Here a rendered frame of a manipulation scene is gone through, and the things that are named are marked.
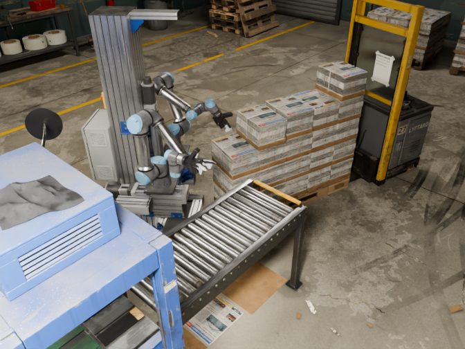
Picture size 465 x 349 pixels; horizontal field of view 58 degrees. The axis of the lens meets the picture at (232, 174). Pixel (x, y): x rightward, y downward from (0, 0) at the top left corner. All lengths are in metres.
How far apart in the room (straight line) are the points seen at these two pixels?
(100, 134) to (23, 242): 1.86
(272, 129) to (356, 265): 1.37
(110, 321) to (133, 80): 1.58
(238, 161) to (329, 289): 1.28
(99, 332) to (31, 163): 0.97
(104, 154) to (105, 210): 1.75
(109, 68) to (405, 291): 2.83
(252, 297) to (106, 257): 1.99
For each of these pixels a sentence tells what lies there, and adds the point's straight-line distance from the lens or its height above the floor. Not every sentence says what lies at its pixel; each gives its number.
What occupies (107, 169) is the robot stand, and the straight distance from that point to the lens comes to 3.43.
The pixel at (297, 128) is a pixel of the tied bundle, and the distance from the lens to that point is 3.80.
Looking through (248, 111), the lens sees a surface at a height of 1.06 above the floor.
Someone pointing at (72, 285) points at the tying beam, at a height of 1.54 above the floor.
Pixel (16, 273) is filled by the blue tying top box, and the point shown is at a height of 1.64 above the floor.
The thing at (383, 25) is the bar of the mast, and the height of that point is 1.63.
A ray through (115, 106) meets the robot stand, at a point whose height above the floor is 1.40.
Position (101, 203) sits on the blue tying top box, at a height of 1.73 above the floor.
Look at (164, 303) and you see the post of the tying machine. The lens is 1.89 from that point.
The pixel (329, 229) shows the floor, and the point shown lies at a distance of 4.13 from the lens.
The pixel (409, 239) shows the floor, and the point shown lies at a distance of 4.23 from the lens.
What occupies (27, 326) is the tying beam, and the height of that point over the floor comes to 1.55.
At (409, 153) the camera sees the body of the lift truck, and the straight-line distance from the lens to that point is 4.97.
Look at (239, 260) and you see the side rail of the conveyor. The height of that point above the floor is 0.80.
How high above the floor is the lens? 2.68
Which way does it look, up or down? 34 degrees down
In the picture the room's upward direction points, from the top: 1 degrees counter-clockwise
